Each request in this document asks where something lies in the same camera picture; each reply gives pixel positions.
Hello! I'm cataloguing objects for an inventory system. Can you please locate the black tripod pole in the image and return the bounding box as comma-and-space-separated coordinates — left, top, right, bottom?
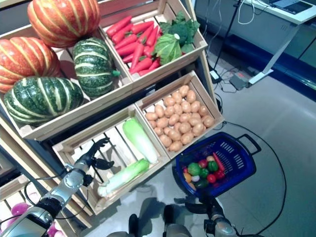
212, 0, 242, 72

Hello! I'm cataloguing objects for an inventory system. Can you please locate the dark blue floor rail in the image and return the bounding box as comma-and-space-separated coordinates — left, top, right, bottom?
221, 34, 316, 96

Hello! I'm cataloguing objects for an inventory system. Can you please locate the long black floor cable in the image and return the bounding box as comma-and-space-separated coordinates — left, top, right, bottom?
217, 120, 287, 237

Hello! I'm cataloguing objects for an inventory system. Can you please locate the grey power strip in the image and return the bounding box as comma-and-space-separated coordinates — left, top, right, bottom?
229, 75, 249, 90

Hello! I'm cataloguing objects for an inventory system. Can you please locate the small napa cabbage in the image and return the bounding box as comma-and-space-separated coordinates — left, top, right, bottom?
97, 158, 151, 198

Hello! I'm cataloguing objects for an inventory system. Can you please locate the dark green cucumber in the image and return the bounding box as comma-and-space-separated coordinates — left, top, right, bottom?
195, 179, 210, 190

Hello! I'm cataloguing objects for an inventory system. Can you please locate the dark green leafy broccoli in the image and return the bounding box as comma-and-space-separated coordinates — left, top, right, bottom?
159, 11, 200, 54

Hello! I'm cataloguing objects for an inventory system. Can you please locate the blue plastic shopping basket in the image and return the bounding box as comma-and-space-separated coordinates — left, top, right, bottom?
172, 131, 262, 198

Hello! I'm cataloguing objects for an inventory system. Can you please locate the wooden display shelf frame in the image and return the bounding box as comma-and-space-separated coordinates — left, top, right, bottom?
0, 0, 223, 237
0, 148, 65, 237

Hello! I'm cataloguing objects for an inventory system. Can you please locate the green striped pumpkin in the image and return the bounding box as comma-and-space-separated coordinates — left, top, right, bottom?
3, 76, 84, 127
72, 37, 121, 98

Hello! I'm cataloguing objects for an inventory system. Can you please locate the orange red carrot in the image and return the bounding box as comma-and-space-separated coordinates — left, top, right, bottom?
212, 152, 226, 172
114, 34, 138, 50
111, 23, 134, 45
130, 21, 155, 35
130, 57, 154, 74
116, 41, 139, 57
146, 25, 159, 47
130, 43, 145, 74
106, 15, 133, 38

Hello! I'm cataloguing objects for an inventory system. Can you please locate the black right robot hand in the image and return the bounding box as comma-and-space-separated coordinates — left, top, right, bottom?
174, 194, 224, 222

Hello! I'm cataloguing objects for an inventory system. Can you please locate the black white power adapter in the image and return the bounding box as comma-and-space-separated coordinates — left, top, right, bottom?
209, 70, 222, 84

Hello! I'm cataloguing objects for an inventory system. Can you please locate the orange striped pumpkin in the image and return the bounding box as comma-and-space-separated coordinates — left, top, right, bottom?
0, 37, 61, 94
27, 0, 101, 49

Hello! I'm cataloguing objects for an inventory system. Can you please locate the white desk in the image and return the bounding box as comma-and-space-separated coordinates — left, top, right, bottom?
234, 0, 316, 86

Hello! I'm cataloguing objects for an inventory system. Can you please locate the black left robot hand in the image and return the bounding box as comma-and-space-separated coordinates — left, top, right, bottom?
78, 137, 116, 171

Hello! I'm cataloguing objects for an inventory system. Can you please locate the white cable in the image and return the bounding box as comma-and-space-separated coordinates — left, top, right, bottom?
237, 0, 255, 25

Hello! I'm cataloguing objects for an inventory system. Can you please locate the large wooden crate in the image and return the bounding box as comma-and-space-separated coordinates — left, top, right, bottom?
0, 23, 134, 141

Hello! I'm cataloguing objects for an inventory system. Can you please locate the large napa cabbage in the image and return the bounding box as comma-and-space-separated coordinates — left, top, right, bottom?
122, 118, 158, 164

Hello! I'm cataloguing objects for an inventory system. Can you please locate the round light green vegetable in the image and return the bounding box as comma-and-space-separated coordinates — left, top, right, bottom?
187, 162, 202, 176

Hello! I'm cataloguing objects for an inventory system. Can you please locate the open grey laptop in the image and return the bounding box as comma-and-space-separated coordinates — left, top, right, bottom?
269, 0, 316, 14

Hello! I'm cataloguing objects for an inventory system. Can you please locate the purple white turnip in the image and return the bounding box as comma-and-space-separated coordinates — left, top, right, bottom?
48, 222, 60, 237
11, 202, 30, 216

